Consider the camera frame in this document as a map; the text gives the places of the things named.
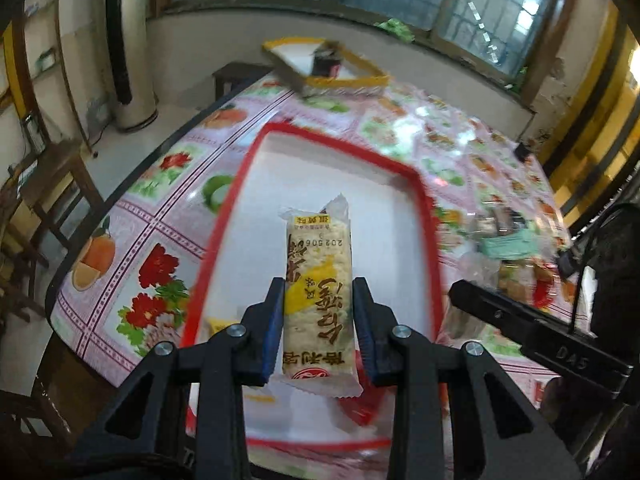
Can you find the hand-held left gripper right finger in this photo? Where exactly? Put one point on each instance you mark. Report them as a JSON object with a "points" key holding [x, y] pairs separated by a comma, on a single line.
{"points": [[367, 345]]}

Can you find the small black device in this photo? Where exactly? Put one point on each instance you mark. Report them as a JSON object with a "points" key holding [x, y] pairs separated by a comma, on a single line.
{"points": [[522, 150]]}

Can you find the wooden chair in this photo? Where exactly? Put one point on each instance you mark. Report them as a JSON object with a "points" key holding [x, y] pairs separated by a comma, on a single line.
{"points": [[55, 170]]}

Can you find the dark wooden stool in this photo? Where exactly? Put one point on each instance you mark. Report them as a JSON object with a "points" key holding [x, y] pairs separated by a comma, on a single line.
{"points": [[240, 70]]}

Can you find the small yellow cracker packet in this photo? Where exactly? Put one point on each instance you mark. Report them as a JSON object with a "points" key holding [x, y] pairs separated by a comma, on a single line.
{"points": [[220, 326]]}

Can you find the yellow wooden door frame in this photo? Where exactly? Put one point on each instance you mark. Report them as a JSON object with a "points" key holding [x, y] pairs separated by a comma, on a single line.
{"points": [[600, 110]]}

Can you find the mint green snack packet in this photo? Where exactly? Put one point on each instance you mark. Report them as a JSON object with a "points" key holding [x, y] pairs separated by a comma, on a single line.
{"points": [[505, 249]]}

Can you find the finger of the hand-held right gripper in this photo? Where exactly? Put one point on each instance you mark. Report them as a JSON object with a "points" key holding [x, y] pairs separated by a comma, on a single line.
{"points": [[480, 305]]}

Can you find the black red box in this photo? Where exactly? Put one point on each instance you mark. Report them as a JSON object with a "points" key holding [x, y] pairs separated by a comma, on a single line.
{"points": [[325, 62]]}

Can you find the red-rimmed white tray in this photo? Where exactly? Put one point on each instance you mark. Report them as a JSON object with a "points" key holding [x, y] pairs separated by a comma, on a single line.
{"points": [[310, 180]]}

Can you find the floral fruit print tablecloth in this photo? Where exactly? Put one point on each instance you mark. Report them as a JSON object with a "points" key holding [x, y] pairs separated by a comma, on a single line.
{"points": [[150, 200]]}

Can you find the green cloth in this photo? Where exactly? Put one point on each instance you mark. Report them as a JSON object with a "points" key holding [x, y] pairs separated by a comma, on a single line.
{"points": [[395, 28]]}

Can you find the white standing air conditioner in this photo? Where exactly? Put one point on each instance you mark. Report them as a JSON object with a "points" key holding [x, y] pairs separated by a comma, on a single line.
{"points": [[140, 35]]}

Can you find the yellow-rimmed cardboard tray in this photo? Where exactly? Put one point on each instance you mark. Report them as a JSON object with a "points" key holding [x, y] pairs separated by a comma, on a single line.
{"points": [[295, 53]]}

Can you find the yellow white rice cracker packet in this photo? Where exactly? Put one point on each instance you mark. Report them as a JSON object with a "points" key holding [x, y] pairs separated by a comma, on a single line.
{"points": [[317, 300]]}

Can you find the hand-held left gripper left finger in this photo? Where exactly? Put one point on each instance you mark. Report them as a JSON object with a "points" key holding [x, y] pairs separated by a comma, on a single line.
{"points": [[270, 340]]}

